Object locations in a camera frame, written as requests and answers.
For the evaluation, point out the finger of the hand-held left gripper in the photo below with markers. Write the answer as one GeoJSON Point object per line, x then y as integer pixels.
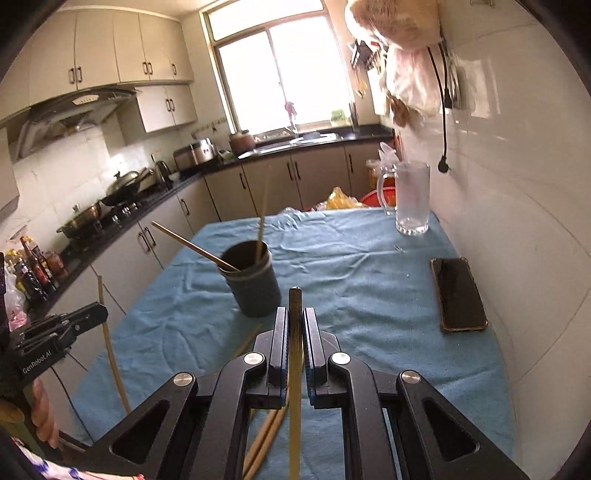
{"type": "Point", "coordinates": [85, 318]}

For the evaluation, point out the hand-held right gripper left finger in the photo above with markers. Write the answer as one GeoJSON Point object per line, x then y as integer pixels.
{"type": "Point", "coordinates": [280, 350]}

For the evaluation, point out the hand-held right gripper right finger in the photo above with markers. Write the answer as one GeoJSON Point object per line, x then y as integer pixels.
{"type": "Point", "coordinates": [311, 350]}

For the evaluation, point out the wooden chopstick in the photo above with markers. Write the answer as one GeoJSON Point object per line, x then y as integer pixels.
{"type": "Point", "coordinates": [295, 415]}
{"type": "Point", "coordinates": [113, 360]}
{"type": "Point", "coordinates": [271, 436]}
{"type": "Point", "coordinates": [263, 217]}
{"type": "Point", "coordinates": [248, 340]}
{"type": "Point", "coordinates": [194, 247]}
{"type": "Point", "coordinates": [260, 441]}

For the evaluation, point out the dark grey cup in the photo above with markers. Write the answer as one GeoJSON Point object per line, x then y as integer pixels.
{"type": "Point", "coordinates": [254, 290]}

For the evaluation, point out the person's left forearm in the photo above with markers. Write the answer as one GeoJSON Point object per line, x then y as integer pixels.
{"type": "Point", "coordinates": [83, 470]}

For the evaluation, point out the person's left hand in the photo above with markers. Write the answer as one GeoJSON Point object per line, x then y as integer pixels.
{"type": "Point", "coordinates": [45, 415]}

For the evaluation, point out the pink plastic bag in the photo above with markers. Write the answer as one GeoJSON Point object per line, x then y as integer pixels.
{"type": "Point", "coordinates": [11, 302]}

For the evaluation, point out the group of sauce bottles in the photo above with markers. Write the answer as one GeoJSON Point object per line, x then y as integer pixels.
{"type": "Point", "coordinates": [34, 272]}

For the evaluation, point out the blue tablecloth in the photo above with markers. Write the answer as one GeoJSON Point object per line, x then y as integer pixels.
{"type": "Point", "coordinates": [360, 286]}

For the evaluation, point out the steel cooking pot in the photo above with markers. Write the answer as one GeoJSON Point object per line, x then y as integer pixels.
{"type": "Point", "coordinates": [82, 221]}

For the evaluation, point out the gas stove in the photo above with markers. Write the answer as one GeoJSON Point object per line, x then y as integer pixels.
{"type": "Point", "coordinates": [115, 217]}

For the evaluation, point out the black wok with lid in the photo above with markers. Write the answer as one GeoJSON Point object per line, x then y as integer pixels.
{"type": "Point", "coordinates": [124, 187]}

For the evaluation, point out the black kitchen countertop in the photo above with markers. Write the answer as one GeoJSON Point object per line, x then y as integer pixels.
{"type": "Point", "coordinates": [152, 198]}

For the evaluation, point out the yellow plastic bag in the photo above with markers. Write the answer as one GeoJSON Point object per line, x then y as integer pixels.
{"type": "Point", "coordinates": [340, 198]}

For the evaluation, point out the black smartphone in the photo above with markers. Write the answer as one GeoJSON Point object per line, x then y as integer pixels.
{"type": "Point", "coordinates": [459, 295]}

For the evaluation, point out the red plastic basin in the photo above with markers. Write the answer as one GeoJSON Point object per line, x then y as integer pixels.
{"type": "Point", "coordinates": [376, 199]}

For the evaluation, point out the steel kettle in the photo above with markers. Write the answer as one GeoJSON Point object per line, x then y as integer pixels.
{"type": "Point", "coordinates": [162, 171]}

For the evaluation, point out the cream base cabinets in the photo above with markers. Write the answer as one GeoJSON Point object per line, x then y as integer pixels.
{"type": "Point", "coordinates": [277, 180]}

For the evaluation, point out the clear glass pitcher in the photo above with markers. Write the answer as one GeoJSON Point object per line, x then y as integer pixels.
{"type": "Point", "coordinates": [412, 198]}

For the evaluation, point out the silver rice cooker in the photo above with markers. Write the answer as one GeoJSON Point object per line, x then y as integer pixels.
{"type": "Point", "coordinates": [194, 154]}

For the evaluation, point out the steel range hood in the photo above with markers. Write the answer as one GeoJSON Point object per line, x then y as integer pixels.
{"type": "Point", "coordinates": [64, 110]}

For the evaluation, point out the steel sink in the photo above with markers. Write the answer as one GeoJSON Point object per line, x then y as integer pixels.
{"type": "Point", "coordinates": [295, 141]}

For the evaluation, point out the brown clay pot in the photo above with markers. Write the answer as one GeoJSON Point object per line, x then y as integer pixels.
{"type": "Point", "coordinates": [241, 143]}

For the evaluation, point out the white plastic bag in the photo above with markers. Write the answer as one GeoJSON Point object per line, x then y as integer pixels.
{"type": "Point", "coordinates": [388, 152]}

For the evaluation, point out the green and white box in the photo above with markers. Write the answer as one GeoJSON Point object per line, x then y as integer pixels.
{"type": "Point", "coordinates": [340, 118]}

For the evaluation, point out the pink hanging cloth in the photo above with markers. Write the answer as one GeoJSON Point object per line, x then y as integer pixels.
{"type": "Point", "coordinates": [291, 110]}

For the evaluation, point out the kitchen window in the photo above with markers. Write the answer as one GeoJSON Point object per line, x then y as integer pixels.
{"type": "Point", "coordinates": [281, 69]}

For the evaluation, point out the hanging pink plastic bags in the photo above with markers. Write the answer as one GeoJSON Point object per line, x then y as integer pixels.
{"type": "Point", "coordinates": [413, 81]}

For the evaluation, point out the clear bag of flatbreads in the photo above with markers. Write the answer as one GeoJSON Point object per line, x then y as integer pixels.
{"type": "Point", "coordinates": [392, 21]}

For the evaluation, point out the small cream wall cabinet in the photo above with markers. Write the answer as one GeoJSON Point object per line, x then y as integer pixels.
{"type": "Point", "coordinates": [161, 108]}

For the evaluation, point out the cream upper wall cabinets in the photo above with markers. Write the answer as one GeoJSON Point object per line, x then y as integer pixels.
{"type": "Point", "coordinates": [115, 46]}

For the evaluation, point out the black wall shelf rack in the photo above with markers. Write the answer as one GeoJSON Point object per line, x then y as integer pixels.
{"type": "Point", "coordinates": [364, 53]}

